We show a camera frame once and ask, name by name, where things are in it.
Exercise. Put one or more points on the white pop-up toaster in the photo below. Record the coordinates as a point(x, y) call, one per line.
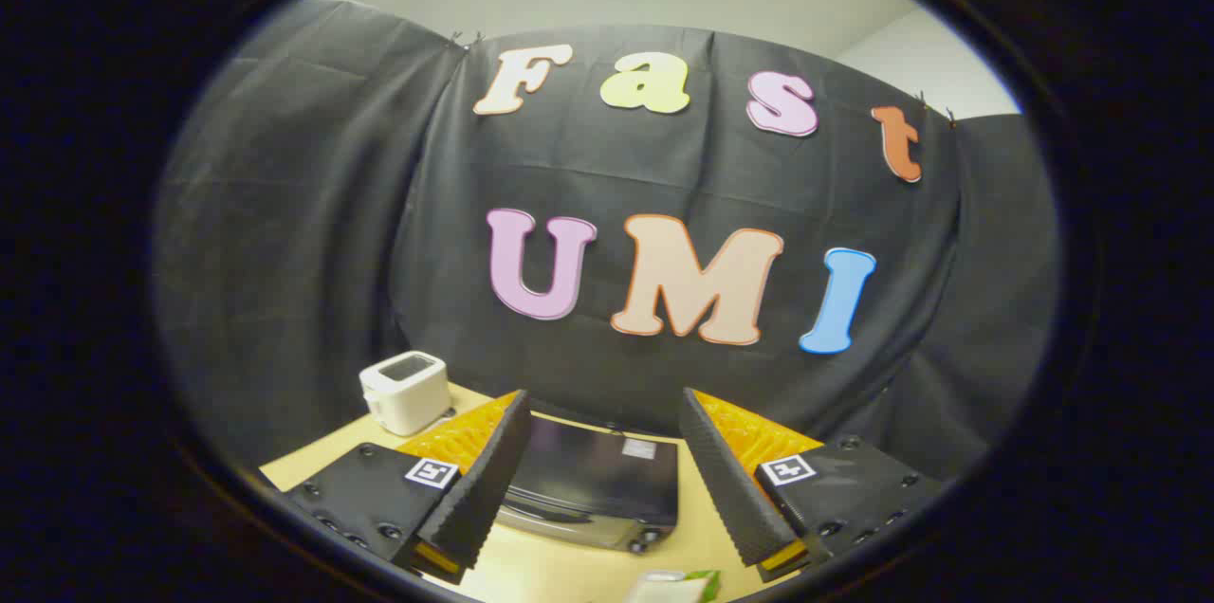
point(408, 392)

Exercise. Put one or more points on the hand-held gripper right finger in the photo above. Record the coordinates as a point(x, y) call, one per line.
point(726, 480)

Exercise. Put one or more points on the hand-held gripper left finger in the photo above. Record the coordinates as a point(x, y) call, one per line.
point(484, 480)

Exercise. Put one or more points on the black backdrop cloth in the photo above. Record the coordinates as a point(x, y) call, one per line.
point(313, 233)

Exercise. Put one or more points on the black toaster oven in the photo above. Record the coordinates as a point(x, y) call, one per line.
point(593, 480)

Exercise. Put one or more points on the sandwich with green lettuce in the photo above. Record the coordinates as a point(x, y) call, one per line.
point(678, 587)

